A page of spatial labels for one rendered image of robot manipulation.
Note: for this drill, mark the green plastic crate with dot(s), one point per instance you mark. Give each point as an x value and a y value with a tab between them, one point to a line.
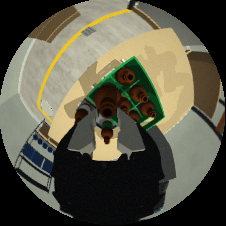
145	81

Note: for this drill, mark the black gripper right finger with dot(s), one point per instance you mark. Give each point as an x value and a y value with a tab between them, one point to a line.
134	140

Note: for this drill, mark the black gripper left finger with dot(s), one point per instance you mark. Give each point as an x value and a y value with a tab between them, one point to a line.
78	140

